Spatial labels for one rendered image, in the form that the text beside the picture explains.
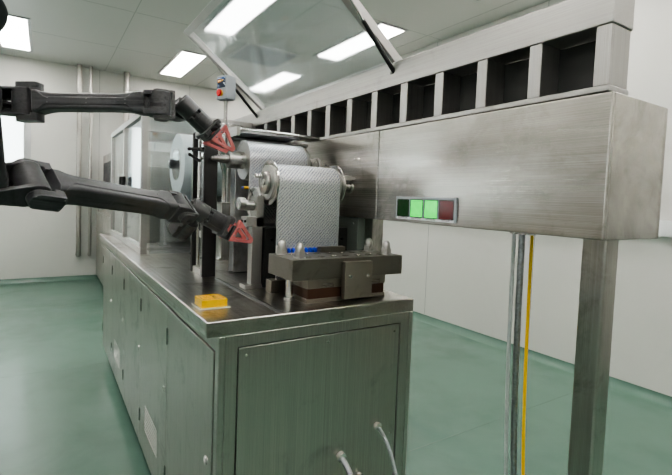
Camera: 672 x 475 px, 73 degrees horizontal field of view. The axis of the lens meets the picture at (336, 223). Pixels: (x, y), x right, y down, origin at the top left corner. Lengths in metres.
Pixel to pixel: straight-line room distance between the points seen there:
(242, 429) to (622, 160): 1.07
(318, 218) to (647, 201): 0.91
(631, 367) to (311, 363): 2.74
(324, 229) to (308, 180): 0.18
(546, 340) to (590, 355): 2.69
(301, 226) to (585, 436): 0.96
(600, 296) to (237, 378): 0.90
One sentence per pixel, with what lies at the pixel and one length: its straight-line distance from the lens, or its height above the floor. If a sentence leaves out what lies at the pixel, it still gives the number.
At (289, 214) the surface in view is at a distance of 1.47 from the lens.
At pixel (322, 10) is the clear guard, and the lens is 1.65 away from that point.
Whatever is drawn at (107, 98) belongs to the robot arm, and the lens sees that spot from 1.45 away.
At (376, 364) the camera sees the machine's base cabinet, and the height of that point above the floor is 0.71.
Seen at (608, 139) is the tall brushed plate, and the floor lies 1.34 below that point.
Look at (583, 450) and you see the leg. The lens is 1.37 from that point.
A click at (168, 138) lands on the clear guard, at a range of 2.41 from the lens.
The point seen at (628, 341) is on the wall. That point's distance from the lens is 3.67.
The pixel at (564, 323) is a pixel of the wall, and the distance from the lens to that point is 3.86.
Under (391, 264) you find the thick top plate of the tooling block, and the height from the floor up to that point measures 1.00.
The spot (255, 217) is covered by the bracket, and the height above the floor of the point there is 1.13.
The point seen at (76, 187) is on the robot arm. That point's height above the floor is 1.21.
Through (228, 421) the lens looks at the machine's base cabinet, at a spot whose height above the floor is 0.64.
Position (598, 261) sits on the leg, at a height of 1.08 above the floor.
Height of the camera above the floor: 1.20
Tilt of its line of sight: 3 degrees down
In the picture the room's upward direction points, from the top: 2 degrees clockwise
